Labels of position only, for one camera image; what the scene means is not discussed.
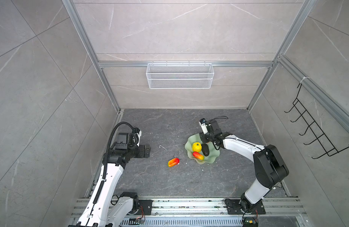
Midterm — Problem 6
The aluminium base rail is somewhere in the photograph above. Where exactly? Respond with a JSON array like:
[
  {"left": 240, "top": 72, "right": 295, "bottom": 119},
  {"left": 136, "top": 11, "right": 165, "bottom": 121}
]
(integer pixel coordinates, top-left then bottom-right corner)
[{"left": 69, "top": 197, "right": 312, "bottom": 227}]

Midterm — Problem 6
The black wire hook rack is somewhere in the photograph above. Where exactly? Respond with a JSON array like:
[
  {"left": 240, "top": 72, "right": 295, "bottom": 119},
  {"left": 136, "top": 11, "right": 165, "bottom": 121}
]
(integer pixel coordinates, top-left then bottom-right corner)
[{"left": 284, "top": 83, "right": 349, "bottom": 160}]

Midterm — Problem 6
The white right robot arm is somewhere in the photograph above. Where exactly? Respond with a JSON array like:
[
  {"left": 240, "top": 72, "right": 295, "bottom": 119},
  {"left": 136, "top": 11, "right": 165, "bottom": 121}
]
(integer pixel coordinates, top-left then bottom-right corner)
[{"left": 199, "top": 118, "right": 289, "bottom": 213}]

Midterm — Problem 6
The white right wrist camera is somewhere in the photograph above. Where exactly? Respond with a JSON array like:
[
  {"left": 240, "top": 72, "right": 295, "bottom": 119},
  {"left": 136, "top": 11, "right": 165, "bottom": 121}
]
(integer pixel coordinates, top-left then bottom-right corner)
[{"left": 199, "top": 118, "right": 208, "bottom": 135}]

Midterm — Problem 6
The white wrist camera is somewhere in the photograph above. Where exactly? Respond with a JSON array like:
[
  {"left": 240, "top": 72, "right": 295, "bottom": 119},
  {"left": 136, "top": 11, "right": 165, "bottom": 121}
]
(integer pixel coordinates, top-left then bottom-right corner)
[
  {"left": 199, "top": 118, "right": 208, "bottom": 135},
  {"left": 132, "top": 127, "right": 141, "bottom": 146}
]

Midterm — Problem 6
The yellow fake lemon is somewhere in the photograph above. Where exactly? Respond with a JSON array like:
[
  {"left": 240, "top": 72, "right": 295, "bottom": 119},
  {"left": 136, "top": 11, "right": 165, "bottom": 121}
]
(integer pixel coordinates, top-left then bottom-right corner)
[{"left": 192, "top": 142, "right": 202, "bottom": 153}]

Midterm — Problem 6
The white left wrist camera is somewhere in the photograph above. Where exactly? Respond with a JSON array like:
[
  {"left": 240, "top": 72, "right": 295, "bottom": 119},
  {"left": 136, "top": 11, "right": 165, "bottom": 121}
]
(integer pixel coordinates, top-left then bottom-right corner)
[{"left": 132, "top": 127, "right": 141, "bottom": 146}]

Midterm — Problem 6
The orange yellow fake mango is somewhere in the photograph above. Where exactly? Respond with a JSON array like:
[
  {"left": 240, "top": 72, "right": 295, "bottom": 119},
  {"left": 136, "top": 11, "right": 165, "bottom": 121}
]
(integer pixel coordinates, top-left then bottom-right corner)
[{"left": 168, "top": 158, "right": 180, "bottom": 167}]

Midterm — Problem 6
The light green wavy fruit bowl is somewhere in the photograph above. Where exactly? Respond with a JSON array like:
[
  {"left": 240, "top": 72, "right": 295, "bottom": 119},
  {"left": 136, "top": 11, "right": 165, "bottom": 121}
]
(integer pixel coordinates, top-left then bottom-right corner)
[{"left": 185, "top": 133, "right": 220, "bottom": 165}]

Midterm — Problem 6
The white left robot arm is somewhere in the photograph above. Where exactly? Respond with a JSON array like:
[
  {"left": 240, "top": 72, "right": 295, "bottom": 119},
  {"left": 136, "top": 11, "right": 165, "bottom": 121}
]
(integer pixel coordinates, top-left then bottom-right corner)
[{"left": 72, "top": 145, "right": 153, "bottom": 227}]

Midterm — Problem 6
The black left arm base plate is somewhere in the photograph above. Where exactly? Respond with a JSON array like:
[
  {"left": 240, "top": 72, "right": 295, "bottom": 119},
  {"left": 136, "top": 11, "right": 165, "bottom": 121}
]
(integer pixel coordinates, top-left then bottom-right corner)
[{"left": 128, "top": 200, "right": 153, "bottom": 216}]

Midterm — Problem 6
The white wire mesh basket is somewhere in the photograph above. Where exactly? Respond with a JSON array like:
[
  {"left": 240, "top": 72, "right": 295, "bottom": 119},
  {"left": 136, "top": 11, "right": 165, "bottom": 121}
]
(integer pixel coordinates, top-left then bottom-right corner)
[{"left": 146, "top": 63, "right": 214, "bottom": 89}]

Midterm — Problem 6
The red yellow fake mango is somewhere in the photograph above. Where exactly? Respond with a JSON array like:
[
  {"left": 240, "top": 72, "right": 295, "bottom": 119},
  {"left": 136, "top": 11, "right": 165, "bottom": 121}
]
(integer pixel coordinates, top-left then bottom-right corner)
[{"left": 192, "top": 151, "right": 204, "bottom": 160}]

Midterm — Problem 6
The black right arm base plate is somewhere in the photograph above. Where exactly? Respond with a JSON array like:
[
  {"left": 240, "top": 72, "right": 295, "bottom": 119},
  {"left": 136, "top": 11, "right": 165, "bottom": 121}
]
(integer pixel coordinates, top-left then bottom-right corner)
[{"left": 224, "top": 198, "right": 266, "bottom": 215}]

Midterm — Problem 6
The black corrugated cable conduit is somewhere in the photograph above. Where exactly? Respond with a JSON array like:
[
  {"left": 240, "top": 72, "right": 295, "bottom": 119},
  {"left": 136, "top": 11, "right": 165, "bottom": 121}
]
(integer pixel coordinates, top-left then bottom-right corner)
[{"left": 92, "top": 121, "right": 134, "bottom": 205}]

